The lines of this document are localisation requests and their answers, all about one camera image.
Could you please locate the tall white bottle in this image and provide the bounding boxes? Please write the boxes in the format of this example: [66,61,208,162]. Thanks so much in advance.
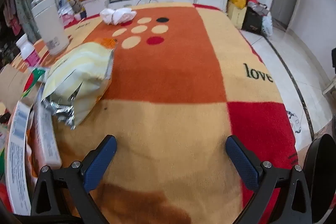
[31,0,69,56]

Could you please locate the silver wrapped bundle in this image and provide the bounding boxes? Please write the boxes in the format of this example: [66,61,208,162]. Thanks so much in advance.
[248,0,269,16]

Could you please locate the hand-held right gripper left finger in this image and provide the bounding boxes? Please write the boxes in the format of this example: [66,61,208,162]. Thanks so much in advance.
[31,135,117,224]

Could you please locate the yellow striped snack bag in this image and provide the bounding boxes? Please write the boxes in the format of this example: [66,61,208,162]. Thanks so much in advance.
[42,38,117,130]

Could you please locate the white patterned slipper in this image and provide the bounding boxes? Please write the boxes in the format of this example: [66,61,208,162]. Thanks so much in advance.
[286,110,302,134]

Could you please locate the black trash bin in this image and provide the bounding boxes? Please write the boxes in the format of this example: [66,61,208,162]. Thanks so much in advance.
[303,133,336,224]

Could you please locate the white tissue bundle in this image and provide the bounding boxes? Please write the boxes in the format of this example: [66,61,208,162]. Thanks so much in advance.
[100,7,137,25]

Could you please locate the green and red packet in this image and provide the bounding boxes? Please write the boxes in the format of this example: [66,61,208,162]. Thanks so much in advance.
[22,68,46,97]

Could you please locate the white bottle with pink label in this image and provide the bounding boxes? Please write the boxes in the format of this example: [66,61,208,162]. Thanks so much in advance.
[16,34,41,67]

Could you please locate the brown cardboard tube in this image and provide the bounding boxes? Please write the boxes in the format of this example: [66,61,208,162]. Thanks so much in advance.
[0,63,40,109]

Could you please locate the pink hanging clothes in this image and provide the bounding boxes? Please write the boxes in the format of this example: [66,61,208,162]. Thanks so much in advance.
[3,0,21,35]

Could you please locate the black paper bag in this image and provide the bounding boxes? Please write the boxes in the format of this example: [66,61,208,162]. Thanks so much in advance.
[241,7,263,34]

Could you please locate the orange red printed blanket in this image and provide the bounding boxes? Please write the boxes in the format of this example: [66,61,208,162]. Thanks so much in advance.
[0,2,298,224]

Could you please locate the white and blue medicine box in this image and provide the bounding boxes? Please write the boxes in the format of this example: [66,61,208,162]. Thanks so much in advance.
[5,101,34,215]

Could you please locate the long white box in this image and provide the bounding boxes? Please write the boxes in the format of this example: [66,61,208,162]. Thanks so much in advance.
[33,88,62,168]

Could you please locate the grey green curtain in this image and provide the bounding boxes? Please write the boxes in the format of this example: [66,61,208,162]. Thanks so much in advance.
[13,0,40,41]

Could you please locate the cream cardboard box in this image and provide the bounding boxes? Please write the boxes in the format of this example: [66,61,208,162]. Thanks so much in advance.
[227,1,247,28]

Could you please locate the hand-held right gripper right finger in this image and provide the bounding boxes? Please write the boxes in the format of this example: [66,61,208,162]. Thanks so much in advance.
[225,135,313,224]

